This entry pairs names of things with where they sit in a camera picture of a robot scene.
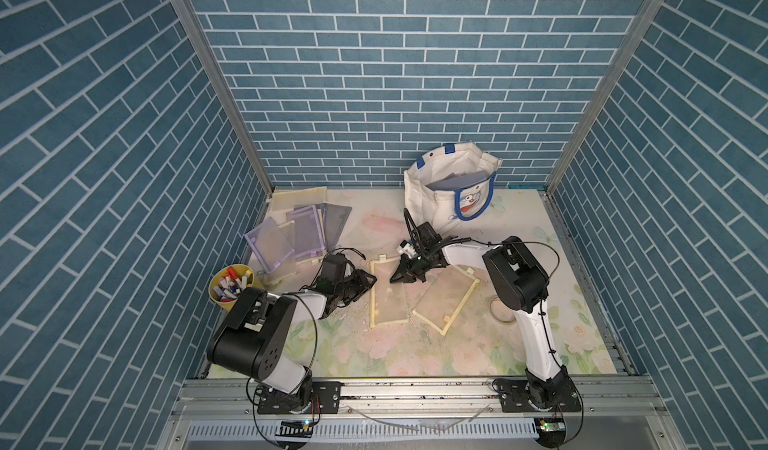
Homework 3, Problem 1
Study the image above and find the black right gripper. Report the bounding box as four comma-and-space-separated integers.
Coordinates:
389, 252, 433, 285

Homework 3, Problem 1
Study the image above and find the teal blue mesh pouch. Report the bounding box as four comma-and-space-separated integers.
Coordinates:
426, 171, 489, 191

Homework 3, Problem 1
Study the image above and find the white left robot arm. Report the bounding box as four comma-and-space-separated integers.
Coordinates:
206, 248, 377, 413

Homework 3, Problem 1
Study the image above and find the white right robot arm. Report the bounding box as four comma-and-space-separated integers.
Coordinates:
390, 219, 583, 412

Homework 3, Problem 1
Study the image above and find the yellow mesh pouch by bag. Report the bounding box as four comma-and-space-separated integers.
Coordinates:
369, 254, 410, 328

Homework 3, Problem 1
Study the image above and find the purple mesh pouch upright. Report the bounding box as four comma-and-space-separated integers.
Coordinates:
286, 205, 326, 261

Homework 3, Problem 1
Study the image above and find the white canvas Doraemon tote bag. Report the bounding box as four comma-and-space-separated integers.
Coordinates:
404, 143, 502, 231

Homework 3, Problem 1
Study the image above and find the clear tape roll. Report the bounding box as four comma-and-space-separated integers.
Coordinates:
488, 296, 516, 325

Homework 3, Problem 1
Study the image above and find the yellow cup of markers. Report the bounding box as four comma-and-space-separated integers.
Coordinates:
208, 264, 263, 311

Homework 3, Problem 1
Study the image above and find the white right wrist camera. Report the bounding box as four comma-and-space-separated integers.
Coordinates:
397, 240, 418, 259

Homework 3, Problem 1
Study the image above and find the aluminium front rail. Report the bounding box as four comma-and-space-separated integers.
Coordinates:
172, 375, 666, 420

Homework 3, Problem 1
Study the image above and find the left aluminium corner post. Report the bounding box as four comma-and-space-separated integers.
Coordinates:
169, 0, 274, 197

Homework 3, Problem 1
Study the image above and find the aluminium corner frame post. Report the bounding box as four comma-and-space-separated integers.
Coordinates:
544, 0, 665, 197

